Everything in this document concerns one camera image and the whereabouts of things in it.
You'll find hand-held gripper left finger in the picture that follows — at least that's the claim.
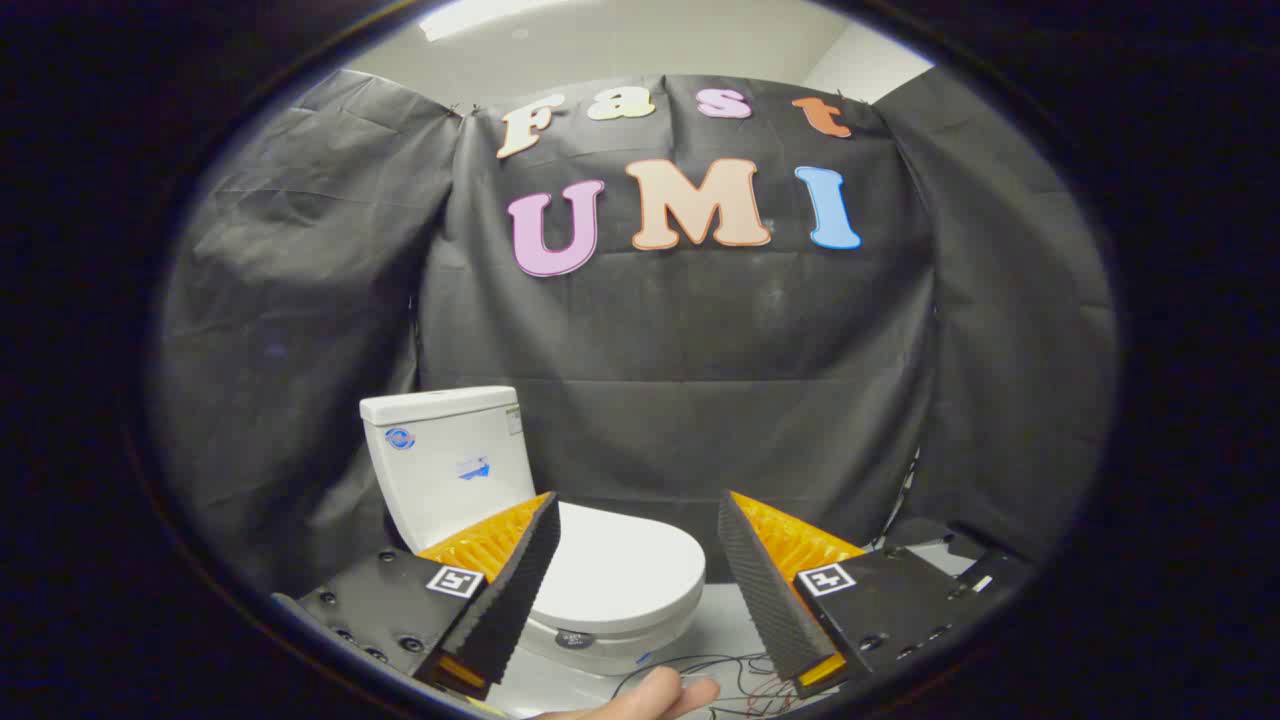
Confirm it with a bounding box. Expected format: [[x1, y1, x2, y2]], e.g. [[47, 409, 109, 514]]
[[272, 490, 563, 701]]

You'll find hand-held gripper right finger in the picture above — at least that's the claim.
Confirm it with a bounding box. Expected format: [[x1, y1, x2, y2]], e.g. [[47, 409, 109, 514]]
[[717, 490, 1031, 699]]

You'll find white toilet lid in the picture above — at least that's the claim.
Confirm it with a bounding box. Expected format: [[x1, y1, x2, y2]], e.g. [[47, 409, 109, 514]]
[[530, 500, 707, 651]]

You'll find white toilet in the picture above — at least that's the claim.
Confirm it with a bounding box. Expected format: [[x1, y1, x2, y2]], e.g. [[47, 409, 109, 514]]
[[360, 386, 707, 676]]

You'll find black backdrop cloth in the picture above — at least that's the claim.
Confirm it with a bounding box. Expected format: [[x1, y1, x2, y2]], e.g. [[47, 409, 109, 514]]
[[150, 68, 1119, 601]]

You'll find tangle of black cables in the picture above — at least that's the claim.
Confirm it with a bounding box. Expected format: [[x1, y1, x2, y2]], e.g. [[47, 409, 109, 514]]
[[612, 652, 801, 719]]

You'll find red cable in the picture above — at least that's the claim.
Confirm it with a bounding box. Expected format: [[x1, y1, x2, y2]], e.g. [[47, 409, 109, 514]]
[[740, 675, 801, 717]]

